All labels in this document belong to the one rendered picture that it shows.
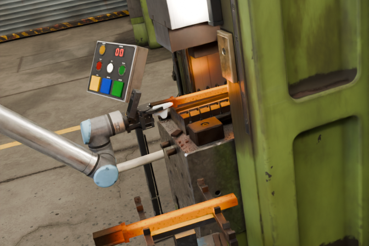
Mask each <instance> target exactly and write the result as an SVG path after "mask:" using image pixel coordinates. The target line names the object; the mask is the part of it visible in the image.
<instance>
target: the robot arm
mask: <svg viewBox="0 0 369 246"><path fill-rule="evenodd" d="M141 94H142V92H141V91H140V90H137V89H133V90H132V93H131V98H130V101H129V104H128V107H127V112H126V114H125V112H124V111H123V112H120V111H115V112H112V113H109V114H105V115H102V116H99V117H96V118H92V119H88V120H86V121H83V122H82V123H81V124H80V127H81V133H82V138H83V142H84V144H88V147H89V150H88V149H86V148H84V147H82V146H80V145H78V144H76V143H74V142H73V141H71V140H69V139H67V138H65V137H63V136H61V135H59V134H57V133H55V132H53V131H51V130H49V129H47V128H45V127H43V126H41V125H39V124H37V123H35V122H33V121H31V120H29V119H28V118H26V117H24V116H22V115H20V114H18V113H16V112H14V111H12V110H10V109H8V108H6V107H4V106H2V105H0V133H1V134H3V135H5V136H7V137H9V138H11V139H13V140H15V141H17V142H19V143H21V144H23V145H26V146H28V147H30V148H32V149H34V150H36V151H38V152H40V153H42V154H44V155H46V156H48V157H50V158H52V159H54V160H56V161H58V162H61V163H63V164H65V165H67V166H69V167H71V168H73V169H75V170H77V171H79V172H81V173H83V174H84V175H86V176H88V177H90V178H92V179H94V182H95V183H96V184H97V185H98V186H100V187H103V188H105V187H110V186H112V185H113V184H114V183H115V182H116V181H117V180H118V177H119V171H118V169H117V165H116V158H115V155H114V151H113V148H112V145H111V141H110V137H111V136H114V135H117V134H120V133H123V132H125V131H127V133H130V132H131V130H135V129H137V128H140V129H142V130H146V129H149V128H152V127H155V125H154V118H153V116H152V114H153V115H154V116H157V115H160V116H161V117H162V118H163V119H164V118H166V117H167V109H168V107H170V106H172V105H173V103H170V102H169V103H165V104H161V105H157V106H154V107H153V108H151V105H150V103H153V102H149V103H146V104H142V105H139V106H138V104H139V100H140V97H141ZM156 102H157V101H156ZM150 126H152V127H150ZM147 127H148V128H147Z"/></svg>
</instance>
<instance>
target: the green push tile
mask: <svg viewBox="0 0 369 246"><path fill-rule="evenodd" d="M123 89H124V82H120V81H114V85H113V90H112V94H111V95H112V96H116V97H120V98H121V97H122V92H123Z"/></svg>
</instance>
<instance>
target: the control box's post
mask: <svg viewBox="0 0 369 246"><path fill-rule="evenodd" d="M135 132H136V136H137V141H138V146H139V151H140V154H141V156H145V155H148V153H147V149H146V144H145V141H144V136H143V131H142V129H140V128H137V129H135ZM143 167H144V172H145V176H146V180H147V185H148V189H149V194H150V197H151V198H154V197H157V195H156V190H155V185H154V181H153V176H152V171H151V168H150V163H149V164H145V165H143ZM151 202H152V207H153V211H154V216H158V215H161V213H160V208H159V203H158V199H157V198H156V199H153V200H151Z"/></svg>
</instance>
